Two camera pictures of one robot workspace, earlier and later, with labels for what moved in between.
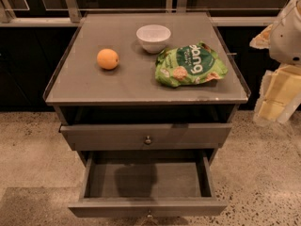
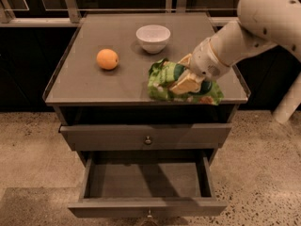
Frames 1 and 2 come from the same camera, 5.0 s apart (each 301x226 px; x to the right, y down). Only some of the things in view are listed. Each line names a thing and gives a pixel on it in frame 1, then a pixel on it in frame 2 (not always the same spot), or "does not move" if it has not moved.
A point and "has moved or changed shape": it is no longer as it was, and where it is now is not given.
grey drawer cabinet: x=146 y=82 does not move
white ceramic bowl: x=153 y=37 does not move
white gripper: x=286 y=42 -> x=206 y=61
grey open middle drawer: x=151 y=184 does not move
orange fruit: x=107 y=58 does not move
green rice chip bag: x=186 y=64 has moved or changed shape
